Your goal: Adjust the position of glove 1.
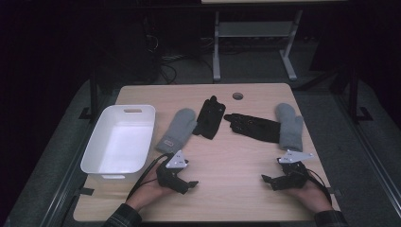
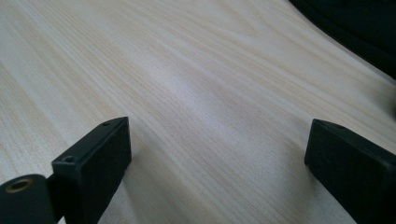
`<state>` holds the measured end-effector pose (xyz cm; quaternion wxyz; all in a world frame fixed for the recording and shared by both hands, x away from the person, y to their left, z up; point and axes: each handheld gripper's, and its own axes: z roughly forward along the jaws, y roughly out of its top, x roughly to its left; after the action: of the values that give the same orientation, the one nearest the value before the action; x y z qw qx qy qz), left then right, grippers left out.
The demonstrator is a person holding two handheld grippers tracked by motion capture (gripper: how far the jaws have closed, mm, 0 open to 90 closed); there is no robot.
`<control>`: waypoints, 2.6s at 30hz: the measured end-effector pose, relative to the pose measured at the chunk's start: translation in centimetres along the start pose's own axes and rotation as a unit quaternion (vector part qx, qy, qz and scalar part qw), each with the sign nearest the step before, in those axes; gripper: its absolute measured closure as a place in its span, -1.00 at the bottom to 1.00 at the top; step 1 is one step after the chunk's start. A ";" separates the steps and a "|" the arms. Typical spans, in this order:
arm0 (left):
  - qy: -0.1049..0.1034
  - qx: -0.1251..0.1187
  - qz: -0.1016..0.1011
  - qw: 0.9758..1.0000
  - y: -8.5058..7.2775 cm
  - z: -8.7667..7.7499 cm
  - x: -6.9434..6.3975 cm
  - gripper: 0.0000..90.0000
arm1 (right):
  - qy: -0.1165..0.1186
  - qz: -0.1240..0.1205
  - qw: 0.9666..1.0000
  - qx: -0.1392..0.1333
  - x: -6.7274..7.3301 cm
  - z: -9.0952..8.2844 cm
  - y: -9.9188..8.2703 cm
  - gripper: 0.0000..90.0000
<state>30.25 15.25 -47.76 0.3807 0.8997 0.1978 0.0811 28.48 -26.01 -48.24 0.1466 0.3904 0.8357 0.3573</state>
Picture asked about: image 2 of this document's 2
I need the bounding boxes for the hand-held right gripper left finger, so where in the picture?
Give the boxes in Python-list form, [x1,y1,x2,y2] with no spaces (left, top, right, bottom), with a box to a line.
[50,116,133,224]

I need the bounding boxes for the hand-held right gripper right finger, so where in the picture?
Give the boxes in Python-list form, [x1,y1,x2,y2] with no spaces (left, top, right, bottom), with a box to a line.
[304,119,396,224]

